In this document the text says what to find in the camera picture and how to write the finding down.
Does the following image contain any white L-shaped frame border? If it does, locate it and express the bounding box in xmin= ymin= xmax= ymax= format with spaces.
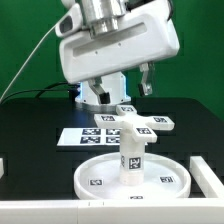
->
xmin=0 ymin=156 xmax=224 ymax=224

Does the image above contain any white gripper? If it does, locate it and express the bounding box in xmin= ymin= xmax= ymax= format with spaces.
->
xmin=59 ymin=2 xmax=179 ymax=105

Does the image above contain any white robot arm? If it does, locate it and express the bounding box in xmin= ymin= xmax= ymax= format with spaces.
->
xmin=55 ymin=0 xmax=179 ymax=107

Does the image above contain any small white block left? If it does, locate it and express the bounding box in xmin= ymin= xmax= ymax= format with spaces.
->
xmin=0 ymin=158 xmax=4 ymax=179

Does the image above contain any white marker tag sheet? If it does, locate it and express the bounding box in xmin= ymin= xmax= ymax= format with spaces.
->
xmin=57 ymin=128 xmax=120 ymax=146

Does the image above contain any white round table top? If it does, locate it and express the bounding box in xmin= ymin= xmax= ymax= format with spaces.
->
xmin=74 ymin=153 xmax=191 ymax=200

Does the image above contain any black cable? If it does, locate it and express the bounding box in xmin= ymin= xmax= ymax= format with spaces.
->
xmin=0 ymin=81 xmax=81 ymax=105

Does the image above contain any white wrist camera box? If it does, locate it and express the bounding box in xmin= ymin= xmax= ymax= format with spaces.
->
xmin=55 ymin=3 xmax=83 ymax=38

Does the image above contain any white cable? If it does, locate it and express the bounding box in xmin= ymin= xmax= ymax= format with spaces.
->
xmin=0 ymin=23 xmax=61 ymax=103

